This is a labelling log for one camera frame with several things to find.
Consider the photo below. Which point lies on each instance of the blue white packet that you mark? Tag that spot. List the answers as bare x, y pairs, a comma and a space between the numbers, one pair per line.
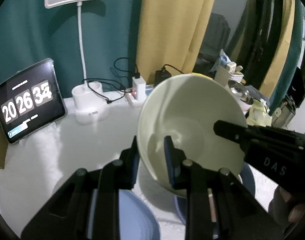
223, 60

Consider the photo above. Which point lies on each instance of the white charger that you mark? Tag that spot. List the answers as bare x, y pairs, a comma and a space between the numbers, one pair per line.
138, 87

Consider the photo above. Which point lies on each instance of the white woven basket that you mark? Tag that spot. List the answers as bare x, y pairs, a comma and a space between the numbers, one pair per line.
225, 76

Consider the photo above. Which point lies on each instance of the dark grey tray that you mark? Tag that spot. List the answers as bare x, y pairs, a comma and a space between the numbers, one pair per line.
255, 92

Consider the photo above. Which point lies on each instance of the blue plate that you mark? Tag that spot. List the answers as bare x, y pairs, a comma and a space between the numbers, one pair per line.
132, 217

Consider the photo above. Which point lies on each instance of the white power strip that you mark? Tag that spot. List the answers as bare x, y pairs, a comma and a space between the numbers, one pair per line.
132, 101

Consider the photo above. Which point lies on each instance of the steel thermos bottle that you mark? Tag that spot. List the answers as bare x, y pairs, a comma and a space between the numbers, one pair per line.
283, 113

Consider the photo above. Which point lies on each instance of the large blue bowl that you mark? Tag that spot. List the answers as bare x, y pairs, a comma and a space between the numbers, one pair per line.
247, 182

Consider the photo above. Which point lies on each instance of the black power adapter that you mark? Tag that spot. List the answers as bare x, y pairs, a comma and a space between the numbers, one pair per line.
163, 76

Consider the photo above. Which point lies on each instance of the white textured tablecloth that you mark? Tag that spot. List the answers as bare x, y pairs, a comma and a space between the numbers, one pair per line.
67, 142

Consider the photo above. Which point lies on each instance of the cream bowl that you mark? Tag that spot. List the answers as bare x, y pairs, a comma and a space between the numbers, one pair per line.
192, 110

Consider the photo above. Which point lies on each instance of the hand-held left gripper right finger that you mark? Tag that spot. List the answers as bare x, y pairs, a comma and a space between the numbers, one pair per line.
168, 162

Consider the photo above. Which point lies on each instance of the tablet with clock display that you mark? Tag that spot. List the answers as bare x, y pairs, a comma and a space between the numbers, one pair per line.
27, 102

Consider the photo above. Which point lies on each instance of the dark glass window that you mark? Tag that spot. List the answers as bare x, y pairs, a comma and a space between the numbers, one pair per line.
220, 10

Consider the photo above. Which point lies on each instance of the yellow curtain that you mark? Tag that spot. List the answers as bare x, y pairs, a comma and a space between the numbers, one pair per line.
282, 30
172, 25

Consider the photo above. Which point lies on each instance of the metal bowl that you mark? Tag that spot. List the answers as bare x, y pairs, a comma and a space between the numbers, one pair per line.
240, 92

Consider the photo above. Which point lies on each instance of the black device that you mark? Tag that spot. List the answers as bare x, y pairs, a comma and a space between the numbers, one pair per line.
296, 85

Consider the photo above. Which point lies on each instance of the person's right hand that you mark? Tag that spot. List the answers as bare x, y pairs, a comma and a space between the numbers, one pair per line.
297, 212

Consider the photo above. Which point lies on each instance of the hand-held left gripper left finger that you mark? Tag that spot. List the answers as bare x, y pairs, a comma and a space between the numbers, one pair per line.
135, 165

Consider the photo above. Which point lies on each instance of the teal curtain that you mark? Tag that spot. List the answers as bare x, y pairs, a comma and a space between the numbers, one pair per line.
293, 62
30, 30

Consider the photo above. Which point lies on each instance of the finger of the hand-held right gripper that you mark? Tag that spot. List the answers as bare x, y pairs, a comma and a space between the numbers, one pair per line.
230, 131

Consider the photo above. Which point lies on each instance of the yellow cloth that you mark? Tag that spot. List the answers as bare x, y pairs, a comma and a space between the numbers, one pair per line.
258, 113

